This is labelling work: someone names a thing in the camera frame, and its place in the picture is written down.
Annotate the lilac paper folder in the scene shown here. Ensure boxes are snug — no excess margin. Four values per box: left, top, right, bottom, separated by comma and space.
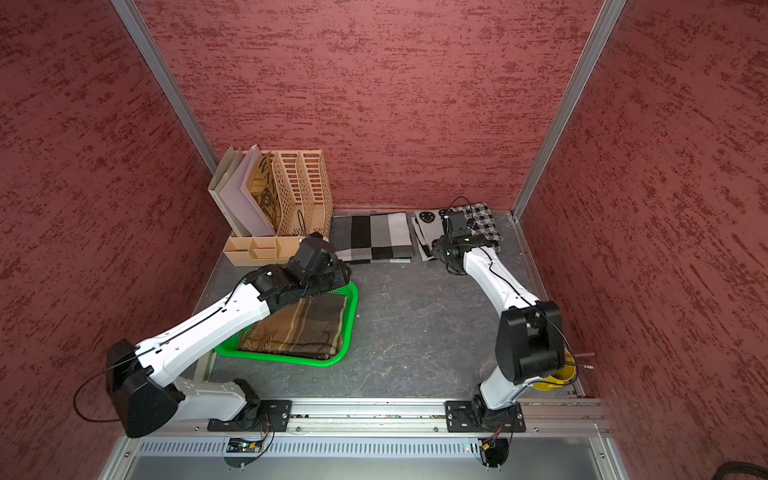
232, 145, 276, 237

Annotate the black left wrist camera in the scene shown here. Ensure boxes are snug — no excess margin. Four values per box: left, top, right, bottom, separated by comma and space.
285, 234, 335, 281

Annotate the brown patterned booklet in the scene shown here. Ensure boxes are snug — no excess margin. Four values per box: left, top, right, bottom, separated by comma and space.
246, 152, 282, 232

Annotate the beige plastic file organizer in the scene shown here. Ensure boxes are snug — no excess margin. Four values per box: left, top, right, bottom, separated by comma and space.
223, 148, 333, 267

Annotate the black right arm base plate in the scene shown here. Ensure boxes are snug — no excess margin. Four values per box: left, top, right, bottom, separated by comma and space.
444, 400, 526, 434

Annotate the black cable bottom right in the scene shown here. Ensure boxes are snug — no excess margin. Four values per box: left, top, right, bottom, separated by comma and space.
711, 460, 768, 480

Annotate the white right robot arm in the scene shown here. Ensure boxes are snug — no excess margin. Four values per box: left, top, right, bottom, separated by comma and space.
433, 234, 578, 413

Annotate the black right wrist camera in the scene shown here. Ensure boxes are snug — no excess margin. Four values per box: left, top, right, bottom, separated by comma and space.
440, 209, 472, 242

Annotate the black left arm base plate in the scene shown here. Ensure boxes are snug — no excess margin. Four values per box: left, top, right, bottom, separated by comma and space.
207, 400, 293, 433

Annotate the aluminium corner post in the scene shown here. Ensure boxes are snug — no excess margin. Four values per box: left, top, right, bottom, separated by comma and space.
110, 0, 218, 174
511, 0, 627, 222

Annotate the black white checkered knit scarf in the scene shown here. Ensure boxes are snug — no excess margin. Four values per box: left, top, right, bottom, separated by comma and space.
411, 202, 504, 263

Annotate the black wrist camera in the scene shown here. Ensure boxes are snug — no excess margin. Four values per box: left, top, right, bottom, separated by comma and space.
285, 234, 335, 281
440, 209, 472, 242

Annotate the left circuit board with wires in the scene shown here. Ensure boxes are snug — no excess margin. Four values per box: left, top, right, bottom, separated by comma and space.
223, 431, 275, 470

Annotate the brown plaid fringed scarf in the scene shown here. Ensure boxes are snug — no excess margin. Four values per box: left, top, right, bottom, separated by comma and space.
238, 294, 347, 360

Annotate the right black connector with wires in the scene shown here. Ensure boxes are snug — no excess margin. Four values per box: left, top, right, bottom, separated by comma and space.
478, 432, 513, 469

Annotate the yellow metal pencil cup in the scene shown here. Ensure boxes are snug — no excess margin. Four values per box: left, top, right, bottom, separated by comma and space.
533, 350, 578, 392

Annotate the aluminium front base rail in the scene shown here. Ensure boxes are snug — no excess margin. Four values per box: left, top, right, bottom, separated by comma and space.
100, 398, 629, 479

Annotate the green plastic basket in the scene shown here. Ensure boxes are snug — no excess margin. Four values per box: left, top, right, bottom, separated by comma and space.
215, 283, 359, 368

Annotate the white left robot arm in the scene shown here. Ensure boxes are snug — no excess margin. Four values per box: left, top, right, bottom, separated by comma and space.
99, 259, 351, 438

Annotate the right aluminium corner post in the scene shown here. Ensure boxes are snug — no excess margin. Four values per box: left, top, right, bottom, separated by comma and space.
511, 0, 627, 222

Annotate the left aluminium corner post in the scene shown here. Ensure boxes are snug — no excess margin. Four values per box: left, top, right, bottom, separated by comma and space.
110, 0, 218, 174

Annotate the grey black striped scarf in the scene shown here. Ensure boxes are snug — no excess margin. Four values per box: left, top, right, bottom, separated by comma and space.
330, 212, 414, 264

